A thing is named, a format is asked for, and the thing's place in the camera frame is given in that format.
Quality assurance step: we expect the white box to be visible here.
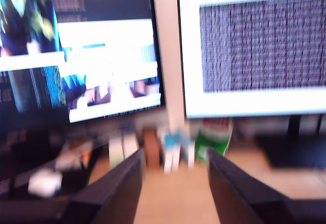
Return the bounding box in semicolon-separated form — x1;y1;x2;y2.
184;132;196;169
160;128;177;174

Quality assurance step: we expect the large black desktop monitor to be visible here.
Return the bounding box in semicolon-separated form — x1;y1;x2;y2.
177;0;326;169

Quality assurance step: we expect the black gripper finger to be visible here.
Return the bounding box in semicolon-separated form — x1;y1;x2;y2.
63;148;145;224
206;147;293;224

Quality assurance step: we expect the small white object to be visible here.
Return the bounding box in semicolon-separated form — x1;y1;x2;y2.
28;170;63;199

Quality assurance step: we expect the green and red snack bag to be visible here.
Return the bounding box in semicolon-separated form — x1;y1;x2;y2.
195;118;234;163

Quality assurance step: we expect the brown cardboard box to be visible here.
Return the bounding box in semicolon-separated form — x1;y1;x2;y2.
142;128;161;169

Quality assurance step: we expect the black monitor with dark screen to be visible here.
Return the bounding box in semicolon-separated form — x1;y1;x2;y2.
0;0;167;133

